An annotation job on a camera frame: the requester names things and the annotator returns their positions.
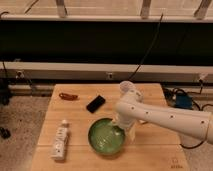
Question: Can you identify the green ceramic bowl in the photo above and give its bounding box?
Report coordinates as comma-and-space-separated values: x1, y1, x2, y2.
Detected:
88, 118, 126, 155

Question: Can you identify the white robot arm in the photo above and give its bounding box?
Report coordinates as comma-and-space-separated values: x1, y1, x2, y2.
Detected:
115, 89, 213, 144

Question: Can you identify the black rectangular phone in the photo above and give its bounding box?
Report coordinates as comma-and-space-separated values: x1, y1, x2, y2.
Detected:
86, 95, 105, 113

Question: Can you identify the clear plastic cup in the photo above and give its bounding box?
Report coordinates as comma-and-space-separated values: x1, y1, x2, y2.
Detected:
119, 81, 135, 96

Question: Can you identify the blue box on floor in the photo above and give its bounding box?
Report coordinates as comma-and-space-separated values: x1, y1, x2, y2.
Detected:
175, 94, 192, 109

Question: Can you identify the white tube bottle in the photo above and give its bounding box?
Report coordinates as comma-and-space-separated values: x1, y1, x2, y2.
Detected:
51, 120, 69, 161

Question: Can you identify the red-brown sausage toy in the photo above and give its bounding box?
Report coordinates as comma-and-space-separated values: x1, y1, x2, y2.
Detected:
59, 93, 78, 101

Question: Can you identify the black object on floor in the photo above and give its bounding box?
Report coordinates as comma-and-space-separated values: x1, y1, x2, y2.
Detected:
0, 127, 11, 139

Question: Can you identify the black floor cable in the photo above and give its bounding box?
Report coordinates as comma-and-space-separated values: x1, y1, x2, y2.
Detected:
163, 87, 213, 150

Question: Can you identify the black hanging cable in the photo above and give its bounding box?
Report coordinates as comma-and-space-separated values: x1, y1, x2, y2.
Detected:
128, 13, 165, 82

